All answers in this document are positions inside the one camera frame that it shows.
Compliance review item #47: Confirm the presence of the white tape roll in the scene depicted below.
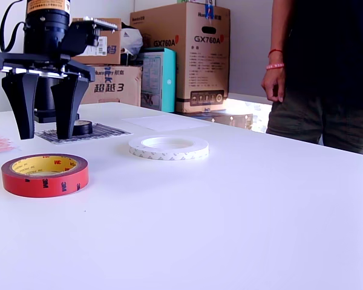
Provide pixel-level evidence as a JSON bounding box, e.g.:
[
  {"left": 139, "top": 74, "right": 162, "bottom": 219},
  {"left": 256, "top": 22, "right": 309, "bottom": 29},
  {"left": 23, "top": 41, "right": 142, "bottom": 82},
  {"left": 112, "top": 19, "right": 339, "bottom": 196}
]
[{"left": 128, "top": 135, "right": 209, "bottom": 161}]

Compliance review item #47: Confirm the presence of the wrist camera board on bracket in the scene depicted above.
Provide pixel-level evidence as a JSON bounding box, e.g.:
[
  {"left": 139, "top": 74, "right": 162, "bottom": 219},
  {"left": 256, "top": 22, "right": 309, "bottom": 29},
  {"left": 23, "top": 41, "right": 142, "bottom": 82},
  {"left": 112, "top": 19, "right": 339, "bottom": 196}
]
[{"left": 60, "top": 16, "right": 119, "bottom": 57}]

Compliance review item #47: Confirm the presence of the person's right forearm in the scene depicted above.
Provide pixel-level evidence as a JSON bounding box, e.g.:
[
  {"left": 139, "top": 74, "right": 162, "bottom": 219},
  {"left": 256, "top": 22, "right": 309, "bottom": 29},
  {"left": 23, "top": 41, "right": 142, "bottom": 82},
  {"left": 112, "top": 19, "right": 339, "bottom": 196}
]
[{"left": 268, "top": 0, "right": 293, "bottom": 69}]

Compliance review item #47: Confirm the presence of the blank white paper sheet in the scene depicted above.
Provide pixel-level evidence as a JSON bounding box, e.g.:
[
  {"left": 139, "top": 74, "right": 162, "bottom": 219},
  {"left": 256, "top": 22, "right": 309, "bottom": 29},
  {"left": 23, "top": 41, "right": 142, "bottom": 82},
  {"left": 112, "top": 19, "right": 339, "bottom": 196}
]
[{"left": 122, "top": 114, "right": 211, "bottom": 132}]

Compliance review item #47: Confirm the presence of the red 3M tape roll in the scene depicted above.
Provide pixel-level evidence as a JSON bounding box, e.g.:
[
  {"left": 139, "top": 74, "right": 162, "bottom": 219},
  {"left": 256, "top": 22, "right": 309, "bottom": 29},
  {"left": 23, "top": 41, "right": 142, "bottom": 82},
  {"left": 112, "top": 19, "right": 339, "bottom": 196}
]
[{"left": 1, "top": 153, "right": 90, "bottom": 199}]

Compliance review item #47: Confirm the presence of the teal product box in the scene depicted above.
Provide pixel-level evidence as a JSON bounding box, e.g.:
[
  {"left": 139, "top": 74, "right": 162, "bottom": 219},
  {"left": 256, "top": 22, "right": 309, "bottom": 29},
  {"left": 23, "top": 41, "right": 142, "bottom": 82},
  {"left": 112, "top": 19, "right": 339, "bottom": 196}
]
[{"left": 140, "top": 47, "right": 177, "bottom": 112}]

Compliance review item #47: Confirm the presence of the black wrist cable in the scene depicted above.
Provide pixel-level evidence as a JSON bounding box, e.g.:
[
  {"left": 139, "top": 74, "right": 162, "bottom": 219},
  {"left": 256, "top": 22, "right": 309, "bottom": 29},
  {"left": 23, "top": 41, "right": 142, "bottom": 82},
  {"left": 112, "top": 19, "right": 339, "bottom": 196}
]
[{"left": 0, "top": 0, "right": 27, "bottom": 53}]

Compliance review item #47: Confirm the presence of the large GX760A cardboard box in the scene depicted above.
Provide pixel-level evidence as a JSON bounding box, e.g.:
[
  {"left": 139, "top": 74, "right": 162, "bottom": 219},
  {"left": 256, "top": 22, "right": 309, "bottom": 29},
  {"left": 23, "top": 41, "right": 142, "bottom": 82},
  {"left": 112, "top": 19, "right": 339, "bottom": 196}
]
[{"left": 129, "top": 2, "right": 231, "bottom": 114}]

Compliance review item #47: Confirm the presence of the white plastic bag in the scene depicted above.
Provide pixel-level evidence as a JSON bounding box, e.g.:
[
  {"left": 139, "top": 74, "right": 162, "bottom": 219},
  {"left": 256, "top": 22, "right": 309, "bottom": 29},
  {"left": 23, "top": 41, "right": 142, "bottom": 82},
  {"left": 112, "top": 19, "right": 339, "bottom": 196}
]
[{"left": 120, "top": 22, "right": 145, "bottom": 56}]

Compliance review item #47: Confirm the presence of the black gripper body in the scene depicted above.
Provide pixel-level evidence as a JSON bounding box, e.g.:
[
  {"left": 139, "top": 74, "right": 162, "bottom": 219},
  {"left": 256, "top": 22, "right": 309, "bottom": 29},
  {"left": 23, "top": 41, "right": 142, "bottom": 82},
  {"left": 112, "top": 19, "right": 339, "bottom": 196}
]
[{"left": 0, "top": 51, "right": 97, "bottom": 83}]

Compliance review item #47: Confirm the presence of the red scribbled paper sheet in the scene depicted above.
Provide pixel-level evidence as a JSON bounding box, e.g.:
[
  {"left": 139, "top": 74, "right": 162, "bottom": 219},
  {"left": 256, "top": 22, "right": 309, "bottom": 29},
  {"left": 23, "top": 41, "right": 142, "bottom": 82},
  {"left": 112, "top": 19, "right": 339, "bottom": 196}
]
[{"left": 0, "top": 134, "right": 21, "bottom": 155}]

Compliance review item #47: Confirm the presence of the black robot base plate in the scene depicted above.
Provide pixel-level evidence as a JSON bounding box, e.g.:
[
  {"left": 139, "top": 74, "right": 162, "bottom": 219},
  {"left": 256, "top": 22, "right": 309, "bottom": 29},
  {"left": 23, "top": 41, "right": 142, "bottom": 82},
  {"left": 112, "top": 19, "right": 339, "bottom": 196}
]
[{"left": 33, "top": 108, "right": 80, "bottom": 124}]

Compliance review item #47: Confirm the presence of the cardboard box with shipping label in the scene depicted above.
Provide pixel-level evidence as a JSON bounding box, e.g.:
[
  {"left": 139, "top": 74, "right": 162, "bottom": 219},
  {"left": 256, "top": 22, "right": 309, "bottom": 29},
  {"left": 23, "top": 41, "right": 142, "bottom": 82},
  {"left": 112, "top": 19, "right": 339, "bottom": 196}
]
[{"left": 71, "top": 17, "right": 122, "bottom": 66}]

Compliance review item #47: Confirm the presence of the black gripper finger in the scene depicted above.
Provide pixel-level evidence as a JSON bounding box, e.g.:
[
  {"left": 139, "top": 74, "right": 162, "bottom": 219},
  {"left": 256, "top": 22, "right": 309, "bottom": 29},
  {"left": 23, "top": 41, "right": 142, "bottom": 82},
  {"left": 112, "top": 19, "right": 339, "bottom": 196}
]
[
  {"left": 50, "top": 74, "right": 90, "bottom": 140},
  {"left": 1, "top": 71, "right": 40, "bottom": 140}
]

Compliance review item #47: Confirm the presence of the person's right hand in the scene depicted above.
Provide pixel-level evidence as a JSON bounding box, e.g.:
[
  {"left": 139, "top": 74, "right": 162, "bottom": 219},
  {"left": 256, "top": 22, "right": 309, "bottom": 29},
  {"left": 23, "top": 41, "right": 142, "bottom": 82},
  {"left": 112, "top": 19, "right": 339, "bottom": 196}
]
[{"left": 261, "top": 66, "right": 287, "bottom": 103}]

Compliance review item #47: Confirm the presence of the black tape roll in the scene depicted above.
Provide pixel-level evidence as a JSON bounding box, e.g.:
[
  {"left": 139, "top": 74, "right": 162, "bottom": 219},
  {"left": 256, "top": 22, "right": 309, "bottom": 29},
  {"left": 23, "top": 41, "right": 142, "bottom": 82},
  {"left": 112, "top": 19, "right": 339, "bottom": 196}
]
[{"left": 72, "top": 120, "right": 94, "bottom": 137}]

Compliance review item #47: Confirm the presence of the cardboard box with blue print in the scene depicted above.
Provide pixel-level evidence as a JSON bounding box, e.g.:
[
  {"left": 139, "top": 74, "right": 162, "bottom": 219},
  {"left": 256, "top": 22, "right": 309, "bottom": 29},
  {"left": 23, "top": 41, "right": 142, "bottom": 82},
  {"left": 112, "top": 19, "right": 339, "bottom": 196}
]
[{"left": 78, "top": 65, "right": 143, "bottom": 107}]

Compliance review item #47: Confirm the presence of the black scribbled paper sheet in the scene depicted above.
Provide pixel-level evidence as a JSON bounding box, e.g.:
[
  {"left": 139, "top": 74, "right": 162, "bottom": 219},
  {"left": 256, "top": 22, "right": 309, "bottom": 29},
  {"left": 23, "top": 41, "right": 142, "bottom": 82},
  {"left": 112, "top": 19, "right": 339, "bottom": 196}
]
[{"left": 34, "top": 122, "right": 133, "bottom": 145}]

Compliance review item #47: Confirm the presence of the person in green shorts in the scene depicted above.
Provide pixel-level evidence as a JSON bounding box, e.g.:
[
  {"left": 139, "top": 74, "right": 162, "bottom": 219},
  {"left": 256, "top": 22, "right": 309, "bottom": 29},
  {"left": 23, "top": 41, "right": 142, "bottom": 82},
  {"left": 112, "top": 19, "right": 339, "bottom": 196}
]
[{"left": 265, "top": 0, "right": 363, "bottom": 158}]

